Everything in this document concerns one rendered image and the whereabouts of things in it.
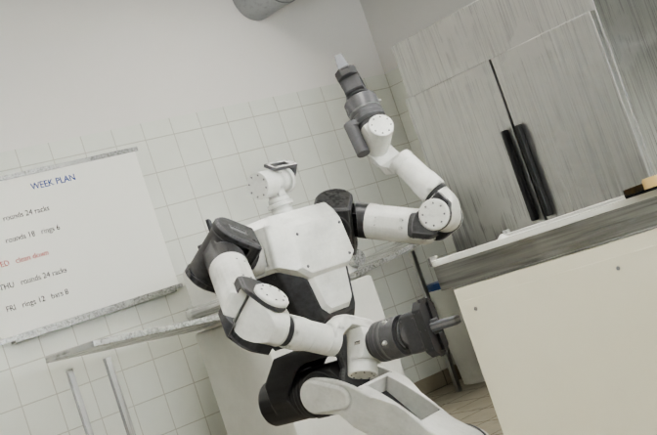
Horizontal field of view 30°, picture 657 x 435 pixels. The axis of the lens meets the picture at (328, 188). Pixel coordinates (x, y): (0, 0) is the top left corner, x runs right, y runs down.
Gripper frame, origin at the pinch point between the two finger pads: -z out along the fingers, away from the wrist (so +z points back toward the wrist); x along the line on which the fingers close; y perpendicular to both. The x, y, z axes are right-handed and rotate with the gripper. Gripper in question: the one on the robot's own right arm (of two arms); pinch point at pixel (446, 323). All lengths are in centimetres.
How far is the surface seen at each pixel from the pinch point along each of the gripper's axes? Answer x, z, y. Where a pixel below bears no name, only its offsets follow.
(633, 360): 13.9, -43.4, 13.3
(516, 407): 17.4, -17.5, 13.3
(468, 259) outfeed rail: -11.5, -17.7, 11.4
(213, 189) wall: -80, 345, -321
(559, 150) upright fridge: -30, 140, -352
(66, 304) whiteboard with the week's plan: -43, 368, -208
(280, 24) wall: -170, 325, -412
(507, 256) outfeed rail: -9.7, -26.0, 11.5
